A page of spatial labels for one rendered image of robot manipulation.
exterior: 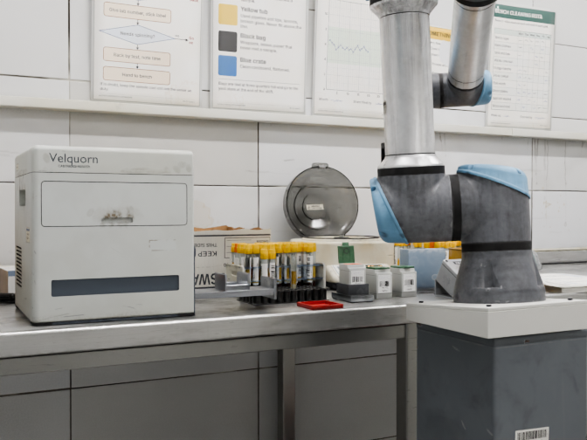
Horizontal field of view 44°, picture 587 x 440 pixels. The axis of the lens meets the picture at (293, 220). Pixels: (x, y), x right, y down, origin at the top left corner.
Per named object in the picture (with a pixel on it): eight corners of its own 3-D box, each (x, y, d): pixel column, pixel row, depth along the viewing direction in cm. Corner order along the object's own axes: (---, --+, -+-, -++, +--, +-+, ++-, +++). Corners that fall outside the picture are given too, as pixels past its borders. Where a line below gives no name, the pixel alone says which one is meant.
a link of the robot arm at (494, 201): (539, 240, 118) (535, 157, 119) (454, 244, 120) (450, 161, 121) (526, 242, 130) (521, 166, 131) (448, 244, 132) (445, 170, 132)
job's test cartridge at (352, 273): (348, 294, 153) (348, 264, 153) (338, 292, 157) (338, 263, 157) (366, 293, 155) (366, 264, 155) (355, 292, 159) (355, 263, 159)
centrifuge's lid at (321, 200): (286, 161, 202) (277, 166, 209) (289, 250, 199) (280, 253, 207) (357, 161, 208) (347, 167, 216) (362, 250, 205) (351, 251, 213)
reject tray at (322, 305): (312, 310, 140) (312, 305, 140) (296, 305, 146) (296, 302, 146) (342, 307, 143) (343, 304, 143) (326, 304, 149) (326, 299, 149)
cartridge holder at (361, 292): (351, 303, 151) (351, 285, 151) (331, 298, 159) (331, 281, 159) (374, 301, 153) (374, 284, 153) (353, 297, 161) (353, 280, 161)
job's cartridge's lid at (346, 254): (338, 242, 157) (336, 242, 158) (339, 264, 157) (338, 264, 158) (354, 241, 159) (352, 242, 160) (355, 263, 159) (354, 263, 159)
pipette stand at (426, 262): (411, 293, 167) (411, 250, 167) (396, 290, 174) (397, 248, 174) (449, 292, 171) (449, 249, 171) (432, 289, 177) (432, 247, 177)
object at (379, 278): (376, 299, 157) (376, 267, 157) (364, 296, 162) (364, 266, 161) (392, 298, 159) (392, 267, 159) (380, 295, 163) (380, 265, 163)
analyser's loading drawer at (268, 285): (174, 305, 132) (174, 276, 132) (163, 301, 138) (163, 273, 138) (277, 299, 141) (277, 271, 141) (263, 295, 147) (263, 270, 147)
